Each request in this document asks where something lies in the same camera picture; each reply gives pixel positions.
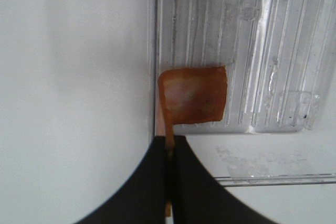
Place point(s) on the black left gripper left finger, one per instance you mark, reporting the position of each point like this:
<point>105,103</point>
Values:
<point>142,198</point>

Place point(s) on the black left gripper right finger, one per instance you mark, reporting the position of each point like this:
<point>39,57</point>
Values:
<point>198,198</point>

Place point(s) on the bacon strip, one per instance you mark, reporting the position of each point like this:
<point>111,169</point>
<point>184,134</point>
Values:
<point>190,96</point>

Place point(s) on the clear left plastic tray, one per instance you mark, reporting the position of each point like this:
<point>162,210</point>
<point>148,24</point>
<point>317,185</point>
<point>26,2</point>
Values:
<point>279,55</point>

